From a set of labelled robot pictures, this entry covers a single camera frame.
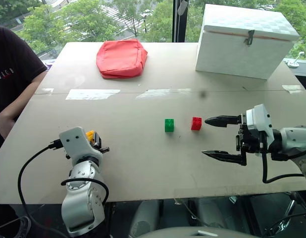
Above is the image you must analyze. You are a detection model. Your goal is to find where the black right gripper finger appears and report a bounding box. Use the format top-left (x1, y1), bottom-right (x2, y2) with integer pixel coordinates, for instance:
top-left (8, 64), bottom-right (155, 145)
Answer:
top-left (201, 149), bottom-right (248, 167)
top-left (204, 114), bottom-right (243, 128)

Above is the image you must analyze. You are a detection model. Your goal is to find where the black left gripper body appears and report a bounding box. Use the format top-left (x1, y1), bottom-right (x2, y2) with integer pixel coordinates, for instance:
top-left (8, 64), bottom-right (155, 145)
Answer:
top-left (90, 143), bottom-right (110, 154)

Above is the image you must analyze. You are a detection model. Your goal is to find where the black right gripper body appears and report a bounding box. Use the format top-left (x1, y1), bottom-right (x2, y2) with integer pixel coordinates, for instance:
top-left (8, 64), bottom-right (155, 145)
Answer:
top-left (235, 113), bottom-right (268, 157)

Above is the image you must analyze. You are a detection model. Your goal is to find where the yellow toy brick cube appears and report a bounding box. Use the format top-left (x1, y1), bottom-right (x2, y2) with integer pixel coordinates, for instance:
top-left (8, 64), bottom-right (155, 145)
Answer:
top-left (85, 130), bottom-right (97, 144)

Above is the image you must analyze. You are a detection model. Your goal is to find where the red toy brick cube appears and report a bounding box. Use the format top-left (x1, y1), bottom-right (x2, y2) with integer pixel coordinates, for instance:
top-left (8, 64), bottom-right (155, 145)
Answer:
top-left (190, 117), bottom-right (203, 131)

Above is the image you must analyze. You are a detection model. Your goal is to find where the green toy brick cube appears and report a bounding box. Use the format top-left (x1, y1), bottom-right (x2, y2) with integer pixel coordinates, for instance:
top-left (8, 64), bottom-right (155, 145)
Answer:
top-left (164, 119), bottom-right (175, 133)

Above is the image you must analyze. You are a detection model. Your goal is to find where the grey rounded shape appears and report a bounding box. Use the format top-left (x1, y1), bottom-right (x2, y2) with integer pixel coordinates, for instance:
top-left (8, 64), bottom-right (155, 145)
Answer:
top-left (142, 226), bottom-right (258, 238)
top-left (129, 199), bottom-right (160, 238)
top-left (197, 197), bottom-right (227, 229)

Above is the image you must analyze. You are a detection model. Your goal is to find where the clear tape strip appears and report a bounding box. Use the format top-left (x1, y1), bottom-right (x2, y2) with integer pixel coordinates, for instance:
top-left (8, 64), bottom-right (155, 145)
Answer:
top-left (281, 84), bottom-right (305, 94)

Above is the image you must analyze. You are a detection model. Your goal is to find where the white foam box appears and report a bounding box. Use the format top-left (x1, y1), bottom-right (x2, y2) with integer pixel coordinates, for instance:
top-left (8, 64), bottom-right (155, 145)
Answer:
top-left (195, 3), bottom-right (301, 81)

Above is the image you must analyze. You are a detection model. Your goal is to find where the metal chair base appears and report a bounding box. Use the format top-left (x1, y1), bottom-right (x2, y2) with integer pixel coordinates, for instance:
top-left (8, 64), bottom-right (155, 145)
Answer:
top-left (263, 191), bottom-right (306, 237)

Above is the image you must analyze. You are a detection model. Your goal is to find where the red fabric bag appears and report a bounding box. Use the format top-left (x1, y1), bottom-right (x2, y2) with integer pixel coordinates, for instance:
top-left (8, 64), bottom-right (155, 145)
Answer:
top-left (96, 38), bottom-right (149, 80)

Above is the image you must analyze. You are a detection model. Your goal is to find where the small white stand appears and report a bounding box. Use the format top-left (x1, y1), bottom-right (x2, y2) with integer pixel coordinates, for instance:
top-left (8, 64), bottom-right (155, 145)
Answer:
top-left (287, 51), bottom-right (306, 68)

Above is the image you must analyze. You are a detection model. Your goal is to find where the person in black t-shirt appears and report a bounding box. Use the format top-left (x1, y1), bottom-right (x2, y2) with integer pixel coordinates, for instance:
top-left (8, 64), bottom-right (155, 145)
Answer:
top-left (0, 25), bottom-right (49, 149)

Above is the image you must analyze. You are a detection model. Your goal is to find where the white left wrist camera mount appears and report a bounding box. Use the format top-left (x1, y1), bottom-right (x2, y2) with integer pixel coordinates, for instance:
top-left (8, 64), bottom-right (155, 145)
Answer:
top-left (58, 126), bottom-right (104, 166)

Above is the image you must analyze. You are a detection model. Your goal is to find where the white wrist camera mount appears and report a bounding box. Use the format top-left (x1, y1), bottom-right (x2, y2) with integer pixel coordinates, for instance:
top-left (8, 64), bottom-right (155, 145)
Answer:
top-left (58, 126), bottom-right (104, 166)
top-left (245, 103), bottom-right (274, 140)

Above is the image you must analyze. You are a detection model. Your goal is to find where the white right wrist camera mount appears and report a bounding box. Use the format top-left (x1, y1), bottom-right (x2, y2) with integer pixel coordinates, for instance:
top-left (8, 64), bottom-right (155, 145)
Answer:
top-left (245, 103), bottom-right (274, 140)

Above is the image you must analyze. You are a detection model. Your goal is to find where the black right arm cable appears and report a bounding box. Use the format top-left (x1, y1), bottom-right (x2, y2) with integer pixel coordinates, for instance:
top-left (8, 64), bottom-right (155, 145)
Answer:
top-left (261, 148), bottom-right (305, 184)

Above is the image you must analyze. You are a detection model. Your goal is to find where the black window frame post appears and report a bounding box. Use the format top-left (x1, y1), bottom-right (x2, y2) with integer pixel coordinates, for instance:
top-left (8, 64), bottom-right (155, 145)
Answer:
top-left (173, 0), bottom-right (186, 43)

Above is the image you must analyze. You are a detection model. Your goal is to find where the grey hanging cord pull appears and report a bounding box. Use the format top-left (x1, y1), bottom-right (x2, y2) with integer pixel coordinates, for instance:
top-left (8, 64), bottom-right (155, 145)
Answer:
top-left (177, 0), bottom-right (189, 15)

